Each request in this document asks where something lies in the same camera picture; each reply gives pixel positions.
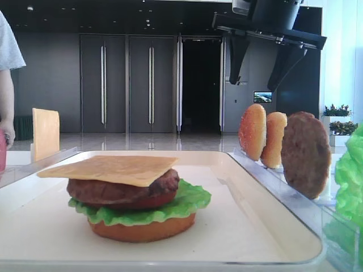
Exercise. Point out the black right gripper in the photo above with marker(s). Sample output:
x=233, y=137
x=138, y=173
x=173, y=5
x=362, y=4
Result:
x=271, y=20

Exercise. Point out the sesame top bun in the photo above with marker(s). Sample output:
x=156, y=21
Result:
x=252, y=131

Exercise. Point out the standing meat patty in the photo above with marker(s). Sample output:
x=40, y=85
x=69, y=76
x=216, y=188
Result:
x=305, y=154

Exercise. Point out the standing lettuce leaf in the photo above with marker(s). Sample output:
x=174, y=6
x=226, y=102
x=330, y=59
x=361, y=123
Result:
x=348, y=175

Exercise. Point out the lettuce leaf in burger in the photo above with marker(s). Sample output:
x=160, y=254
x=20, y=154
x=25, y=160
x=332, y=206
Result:
x=189, y=199

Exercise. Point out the flat cheese slice on burger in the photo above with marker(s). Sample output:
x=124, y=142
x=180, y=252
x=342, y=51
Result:
x=139, y=171

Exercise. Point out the tomato slice in burger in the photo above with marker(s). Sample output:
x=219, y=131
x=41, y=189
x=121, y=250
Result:
x=146, y=203

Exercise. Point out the meat patty in burger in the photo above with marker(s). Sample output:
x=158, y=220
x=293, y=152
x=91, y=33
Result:
x=101, y=192

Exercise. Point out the standing cheese slice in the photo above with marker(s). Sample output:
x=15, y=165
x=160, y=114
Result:
x=46, y=133

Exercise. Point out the standing red tomato slice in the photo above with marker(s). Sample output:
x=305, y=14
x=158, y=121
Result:
x=3, y=150

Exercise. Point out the potted plants in planters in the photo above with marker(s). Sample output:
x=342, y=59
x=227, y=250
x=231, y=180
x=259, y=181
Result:
x=338, y=124

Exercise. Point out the standing bun half right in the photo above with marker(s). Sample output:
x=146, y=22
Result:
x=271, y=154

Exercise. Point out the dark double doors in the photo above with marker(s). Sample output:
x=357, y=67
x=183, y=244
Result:
x=148, y=84

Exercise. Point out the cream rectangular serving tray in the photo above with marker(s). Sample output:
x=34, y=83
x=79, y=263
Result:
x=244, y=228

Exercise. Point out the bottom bun in burger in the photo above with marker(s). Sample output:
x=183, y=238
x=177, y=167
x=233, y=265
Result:
x=144, y=233

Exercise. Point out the person in grey shirt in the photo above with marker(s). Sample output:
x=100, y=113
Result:
x=11, y=58

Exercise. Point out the wall display screen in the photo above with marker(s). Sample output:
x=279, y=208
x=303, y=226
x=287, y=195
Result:
x=262, y=97

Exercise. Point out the long clear rail right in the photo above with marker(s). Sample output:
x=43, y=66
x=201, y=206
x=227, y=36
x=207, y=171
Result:
x=316, y=214

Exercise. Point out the long clear rail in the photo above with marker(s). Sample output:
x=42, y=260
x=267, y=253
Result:
x=316, y=214
x=13, y=174

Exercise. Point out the long clear rail left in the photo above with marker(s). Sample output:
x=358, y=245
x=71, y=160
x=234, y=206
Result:
x=13, y=174

